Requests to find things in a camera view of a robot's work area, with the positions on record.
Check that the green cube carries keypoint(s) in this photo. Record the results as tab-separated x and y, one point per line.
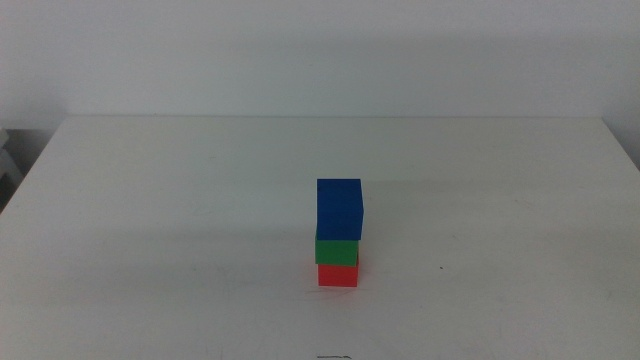
336	252

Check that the blue cube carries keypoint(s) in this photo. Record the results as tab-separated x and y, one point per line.
339	209

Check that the red cube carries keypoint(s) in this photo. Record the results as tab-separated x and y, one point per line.
337	276

